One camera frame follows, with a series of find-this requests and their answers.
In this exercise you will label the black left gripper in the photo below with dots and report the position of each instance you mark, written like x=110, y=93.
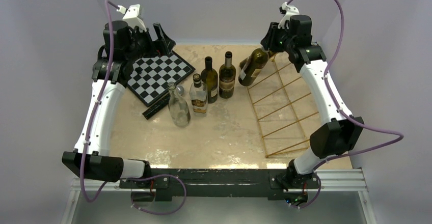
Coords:
x=153, y=50

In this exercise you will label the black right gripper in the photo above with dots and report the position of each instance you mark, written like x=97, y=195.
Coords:
x=269, y=40

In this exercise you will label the green wine bottle dark label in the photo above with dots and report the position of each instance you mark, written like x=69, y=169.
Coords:
x=251, y=66

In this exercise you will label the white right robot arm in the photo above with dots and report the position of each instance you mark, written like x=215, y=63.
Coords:
x=338, y=132

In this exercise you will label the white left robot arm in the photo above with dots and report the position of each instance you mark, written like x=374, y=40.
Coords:
x=123, y=45

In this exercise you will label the tall dark green bottle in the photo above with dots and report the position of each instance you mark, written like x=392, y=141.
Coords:
x=209, y=77

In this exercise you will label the clear square liquor bottle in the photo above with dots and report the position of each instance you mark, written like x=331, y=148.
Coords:
x=198, y=96

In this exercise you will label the green bottle silver neck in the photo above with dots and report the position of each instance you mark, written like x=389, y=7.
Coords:
x=227, y=75

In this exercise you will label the clear empty glass bottle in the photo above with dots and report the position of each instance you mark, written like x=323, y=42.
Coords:
x=178, y=106

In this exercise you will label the black white chessboard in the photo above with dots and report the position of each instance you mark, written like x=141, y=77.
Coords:
x=150, y=76

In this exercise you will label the black silver microphone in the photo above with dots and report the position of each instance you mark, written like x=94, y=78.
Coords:
x=156, y=107

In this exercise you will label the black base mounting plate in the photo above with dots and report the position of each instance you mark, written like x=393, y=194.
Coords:
x=272, y=184

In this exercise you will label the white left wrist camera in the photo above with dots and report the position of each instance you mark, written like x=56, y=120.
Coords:
x=132, y=16

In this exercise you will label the gold wire wine rack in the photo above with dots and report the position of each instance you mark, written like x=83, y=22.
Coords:
x=275, y=97

